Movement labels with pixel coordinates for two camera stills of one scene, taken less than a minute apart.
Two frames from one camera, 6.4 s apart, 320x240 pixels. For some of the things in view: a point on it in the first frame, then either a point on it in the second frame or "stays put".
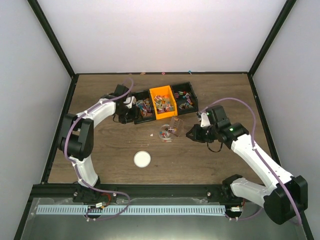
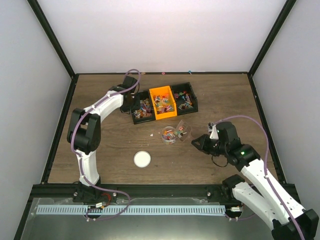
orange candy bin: x=164 y=103 stays put
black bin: x=144 y=105 stays put
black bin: x=186 y=100 stays put
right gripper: x=196 y=137 → x=203 y=146
